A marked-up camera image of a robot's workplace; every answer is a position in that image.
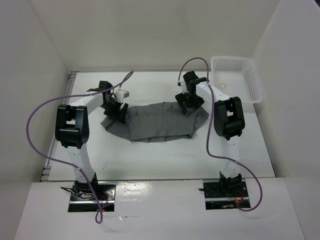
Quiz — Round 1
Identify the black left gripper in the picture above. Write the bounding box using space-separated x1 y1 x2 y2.
100 97 129 124

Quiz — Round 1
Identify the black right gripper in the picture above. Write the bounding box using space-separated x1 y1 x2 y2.
175 89 205 114

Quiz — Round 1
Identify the grey skirt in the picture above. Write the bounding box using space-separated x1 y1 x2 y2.
101 102 209 143

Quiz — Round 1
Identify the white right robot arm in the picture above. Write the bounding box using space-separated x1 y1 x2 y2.
175 71 245 197

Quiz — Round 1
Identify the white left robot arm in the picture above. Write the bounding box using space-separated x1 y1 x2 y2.
55 80 130 200

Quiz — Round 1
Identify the white plastic mesh basket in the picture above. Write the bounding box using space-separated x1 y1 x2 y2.
210 56 264 104

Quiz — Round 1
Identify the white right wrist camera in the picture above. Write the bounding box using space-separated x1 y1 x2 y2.
177 80 188 94

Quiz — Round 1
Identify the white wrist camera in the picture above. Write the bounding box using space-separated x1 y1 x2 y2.
115 89 130 102
177 80 188 94

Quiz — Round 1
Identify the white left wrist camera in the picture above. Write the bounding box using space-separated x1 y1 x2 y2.
115 89 130 102

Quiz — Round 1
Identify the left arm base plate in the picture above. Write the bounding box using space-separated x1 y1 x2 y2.
61 183 116 213

